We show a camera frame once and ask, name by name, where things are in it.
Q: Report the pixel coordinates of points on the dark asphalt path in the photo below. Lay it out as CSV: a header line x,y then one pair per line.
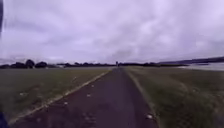
x,y
110,100

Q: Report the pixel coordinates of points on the pale path edge strip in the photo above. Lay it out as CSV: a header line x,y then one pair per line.
x,y
71,90

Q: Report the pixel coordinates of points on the distant row of trees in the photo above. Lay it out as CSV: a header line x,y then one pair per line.
x,y
30,64

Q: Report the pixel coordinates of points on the distant dark shore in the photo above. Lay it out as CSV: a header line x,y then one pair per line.
x,y
200,61

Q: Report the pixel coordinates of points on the pale water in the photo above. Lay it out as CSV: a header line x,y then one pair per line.
x,y
210,66

